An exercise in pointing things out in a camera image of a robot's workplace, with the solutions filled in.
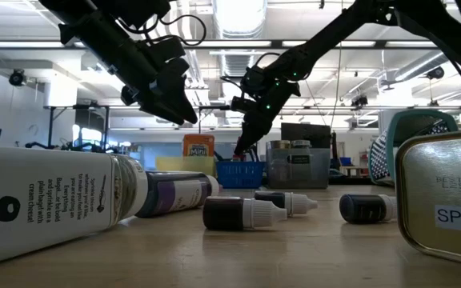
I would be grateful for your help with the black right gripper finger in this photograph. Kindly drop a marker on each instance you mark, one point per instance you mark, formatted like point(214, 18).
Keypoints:
point(252, 136)

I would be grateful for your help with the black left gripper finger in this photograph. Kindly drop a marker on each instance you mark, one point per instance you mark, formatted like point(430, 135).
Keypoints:
point(162, 111)
point(182, 102)

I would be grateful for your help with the orange Mini-Wheats cereal box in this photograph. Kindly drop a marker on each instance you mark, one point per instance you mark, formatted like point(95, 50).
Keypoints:
point(198, 146)

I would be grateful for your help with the green-label oregano jar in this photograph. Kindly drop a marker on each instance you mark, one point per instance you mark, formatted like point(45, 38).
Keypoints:
point(300, 143)

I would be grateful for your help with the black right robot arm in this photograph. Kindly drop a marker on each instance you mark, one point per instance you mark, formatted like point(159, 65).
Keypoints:
point(334, 36)

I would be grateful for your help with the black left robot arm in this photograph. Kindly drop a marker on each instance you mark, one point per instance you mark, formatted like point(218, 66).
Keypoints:
point(106, 44)

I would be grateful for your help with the gold-lidded jar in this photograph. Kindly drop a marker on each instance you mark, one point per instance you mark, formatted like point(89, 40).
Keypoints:
point(280, 144)

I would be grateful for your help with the blue plastic bin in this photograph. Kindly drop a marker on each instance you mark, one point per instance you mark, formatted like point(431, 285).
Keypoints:
point(238, 174)

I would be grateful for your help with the black background monitor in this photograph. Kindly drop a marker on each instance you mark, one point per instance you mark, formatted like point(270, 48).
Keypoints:
point(310, 134)

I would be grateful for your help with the yellow plastic bin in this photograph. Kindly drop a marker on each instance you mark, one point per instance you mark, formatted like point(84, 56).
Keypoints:
point(182, 165)

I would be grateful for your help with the grey translucent plastic bin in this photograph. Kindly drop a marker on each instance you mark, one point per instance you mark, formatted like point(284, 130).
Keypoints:
point(294, 178)

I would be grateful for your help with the overhead beam with light strips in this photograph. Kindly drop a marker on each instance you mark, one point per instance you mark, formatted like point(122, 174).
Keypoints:
point(234, 44)

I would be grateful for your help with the small white-capped dropper bottle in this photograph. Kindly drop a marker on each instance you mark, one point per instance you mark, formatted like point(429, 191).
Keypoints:
point(230, 214)
point(290, 203)
point(362, 209)

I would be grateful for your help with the purple-label dark extract bottle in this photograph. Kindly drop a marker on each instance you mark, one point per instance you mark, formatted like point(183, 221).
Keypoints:
point(174, 196)

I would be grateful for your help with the teal-framed metal box grater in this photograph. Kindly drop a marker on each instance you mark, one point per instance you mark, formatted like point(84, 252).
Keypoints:
point(380, 160)

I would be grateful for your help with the white-label bagel seasoning jar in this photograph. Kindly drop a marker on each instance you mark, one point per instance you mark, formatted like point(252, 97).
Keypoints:
point(54, 200)

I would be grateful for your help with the gold spice tin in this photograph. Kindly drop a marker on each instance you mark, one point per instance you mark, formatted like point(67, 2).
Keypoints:
point(442, 192)

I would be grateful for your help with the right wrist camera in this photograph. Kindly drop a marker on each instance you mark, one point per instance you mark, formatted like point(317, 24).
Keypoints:
point(242, 105)

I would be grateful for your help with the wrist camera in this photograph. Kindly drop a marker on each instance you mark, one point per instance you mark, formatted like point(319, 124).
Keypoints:
point(166, 50)
point(242, 105)

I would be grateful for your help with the black background workstation frame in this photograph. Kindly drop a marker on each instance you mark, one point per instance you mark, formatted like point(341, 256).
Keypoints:
point(214, 107)

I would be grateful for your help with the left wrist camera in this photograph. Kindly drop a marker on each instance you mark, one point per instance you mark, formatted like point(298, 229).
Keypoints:
point(166, 50)

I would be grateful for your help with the silver ceiling air duct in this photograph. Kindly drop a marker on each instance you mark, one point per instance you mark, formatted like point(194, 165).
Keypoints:
point(238, 20)

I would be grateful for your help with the black ceiling-mounted camera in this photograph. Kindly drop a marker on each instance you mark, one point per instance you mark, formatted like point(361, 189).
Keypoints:
point(436, 73)
point(17, 77)
point(359, 101)

